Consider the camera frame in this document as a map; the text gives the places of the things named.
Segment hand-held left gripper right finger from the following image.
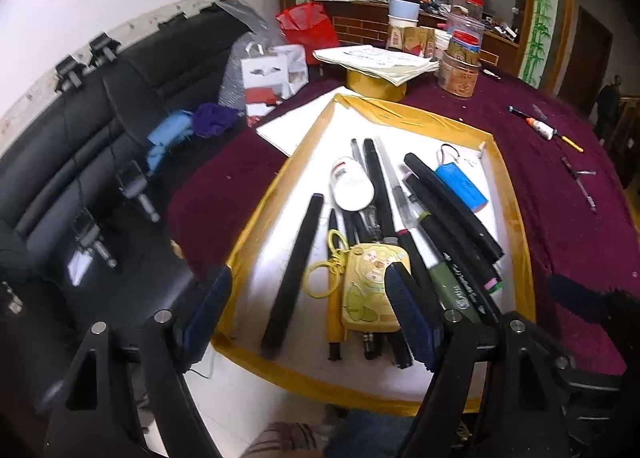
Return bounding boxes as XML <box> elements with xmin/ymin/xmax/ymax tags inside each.
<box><xmin>384</xmin><ymin>262</ymin><xmax>571</xmax><ymax>458</ymax></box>

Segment black and yellow paintbrush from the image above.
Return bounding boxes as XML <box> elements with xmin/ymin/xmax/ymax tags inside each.
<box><xmin>508</xmin><ymin>105</ymin><xmax>585</xmax><ymax>153</ymax></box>

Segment stack of papers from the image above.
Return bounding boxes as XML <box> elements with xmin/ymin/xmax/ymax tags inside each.
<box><xmin>312</xmin><ymin>44</ymin><xmax>441</xmax><ymax>87</ymax></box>

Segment clear gel pen black grip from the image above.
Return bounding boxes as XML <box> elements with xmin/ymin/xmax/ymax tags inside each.
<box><xmin>362</xmin><ymin>330</ymin><xmax>383</xmax><ymax>361</ymax></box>

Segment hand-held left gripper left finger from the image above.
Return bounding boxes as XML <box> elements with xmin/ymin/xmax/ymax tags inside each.
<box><xmin>42</xmin><ymin>264</ymin><xmax>235</xmax><ymax>458</ymax></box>

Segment purple cloth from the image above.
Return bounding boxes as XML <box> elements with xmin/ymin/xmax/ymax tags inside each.
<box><xmin>192</xmin><ymin>102</ymin><xmax>246</xmax><ymax>136</ymax></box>

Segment yellow tape roll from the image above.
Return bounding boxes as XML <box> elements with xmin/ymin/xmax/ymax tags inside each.
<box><xmin>346</xmin><ymin>68</ymin><xmax>408</xmax><ymax>103</ymax></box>

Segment red plastic bag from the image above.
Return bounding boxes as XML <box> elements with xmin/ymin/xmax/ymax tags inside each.
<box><xmin>276</xmin><ymin>2</ymin><xmax>341</xmax><ymax>51</ymax></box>

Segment blue cloth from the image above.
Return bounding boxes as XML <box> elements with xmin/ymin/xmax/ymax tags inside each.
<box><xmin>145</xmin><ymin>110</ymin><xmax>196</xmax><ymax>173</ymax></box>

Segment gold-edged white tray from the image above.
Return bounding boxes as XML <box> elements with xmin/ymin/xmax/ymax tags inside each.
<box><xmin>212</xmin><ymin>92</ymin><xmax>538</xmax><ymax>419</ymax></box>

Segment black leather sofa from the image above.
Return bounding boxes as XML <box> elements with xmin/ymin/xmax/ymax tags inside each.
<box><xmin>0</xmin><ymin>2</ymin><xmax>281</xmax><ymax>369</ymax></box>

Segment brown wooden door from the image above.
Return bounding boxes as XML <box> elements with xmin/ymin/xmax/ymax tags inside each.
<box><xmin>570</xmin><ymin>5</ymin><xmax>615</xmax><ymax>113</ymax></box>

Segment tall clear jar red lid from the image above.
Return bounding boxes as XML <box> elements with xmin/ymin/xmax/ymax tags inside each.
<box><xmin>450</xmin><ymin>0</ymin><xmax>486</xmax><ymax>18</ymax></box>

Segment white pill bottle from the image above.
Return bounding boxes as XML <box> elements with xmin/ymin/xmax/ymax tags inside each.
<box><xmin>330</xmin><ymin>157</ymin><xmax>376</xmax><ymax>212</ymax></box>

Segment white paper sheet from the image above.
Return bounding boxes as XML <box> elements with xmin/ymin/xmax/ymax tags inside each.
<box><xmin>256</xmin><ymin>105</ymin><xmax>321</xmax><ymax>159</ymax></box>

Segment grey plastic bag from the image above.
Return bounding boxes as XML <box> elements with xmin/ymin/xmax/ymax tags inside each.
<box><xmin>215</xmin><ymin>0</ymin><xmax>281</xmax><ymax>46</ymax></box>

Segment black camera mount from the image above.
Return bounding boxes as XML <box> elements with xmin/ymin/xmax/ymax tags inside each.
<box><xmin>54</xmin><ymin>55</ymin><xmax>86</xmax><ymax>91</ymax></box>
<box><xmin>116</xmin><ymin>160</ymin><xmax>162</xmax><ymax>223</ymax></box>
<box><xmin>89</xmin><ymin>32</ymin><xmax>122</xmax><ymax>67</ymax></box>
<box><xmin>70</xmin><ymin>210</ymin><xmax>121</xmax><ymax>289</ymax></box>

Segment thick black marker purple tip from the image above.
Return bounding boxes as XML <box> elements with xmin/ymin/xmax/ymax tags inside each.
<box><xmin>404</xmin><ymin>175</ymin><xmax>502</xmax><ymax>295</ymax></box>

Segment brown paper packets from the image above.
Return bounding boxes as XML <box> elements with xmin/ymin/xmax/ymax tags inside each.
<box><xmin>386</xmin><ymin>25</ymin><xmax>436</xmax><ymax>58</ymax></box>

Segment blue battery pack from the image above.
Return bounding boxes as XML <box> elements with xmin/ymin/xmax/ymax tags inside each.
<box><xmin>434</xmin><ymin>143</ymin><xmax>488</xmax><ymax>213</ymax></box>

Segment white cardboard box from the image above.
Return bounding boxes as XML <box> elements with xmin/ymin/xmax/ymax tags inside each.
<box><xmin>241</xmin><ymin>44</ymin><xmax>309</xmax><ymax>119</ymax></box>

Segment black marker grey cap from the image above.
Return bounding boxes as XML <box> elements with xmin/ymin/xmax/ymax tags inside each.
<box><xmin>260</xmin><ymin>193</ymin><xmax>326</xmax><ymax>359</ymax></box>

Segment yellow cartoon case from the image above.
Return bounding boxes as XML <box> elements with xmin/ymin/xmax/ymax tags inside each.
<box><xmin>302</xmin><ymin>229</ymin><xmax>413</xmax><ymax>333</ymax></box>

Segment brown label jar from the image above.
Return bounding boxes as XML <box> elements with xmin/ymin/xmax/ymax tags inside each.
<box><xmin>438</xmin><ymin>50</ymin><xmax>482</xmax><ymax>99</ymax></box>

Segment white glue bottle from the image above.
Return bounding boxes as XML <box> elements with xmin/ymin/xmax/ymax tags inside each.
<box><xmin>525</xmin><ymin>118</ymin><xmax>556</xmax><ymax>141</ymax></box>

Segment bamboo painting panel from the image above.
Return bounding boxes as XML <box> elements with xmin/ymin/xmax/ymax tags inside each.
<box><xmin>520</xmin><ymin>0</ymin><xmax>561</xmax><ymax>88</ymax></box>

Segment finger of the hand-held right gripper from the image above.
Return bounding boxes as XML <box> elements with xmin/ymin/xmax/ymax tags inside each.
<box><xmin>546</xmin><ymin>274</ymin><xmax>640</xmax><ymax>326</ymax></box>
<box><xmin>550</xmin><ymin>352</ymin><xmax>627</xmax><ymax>420</ymax></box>

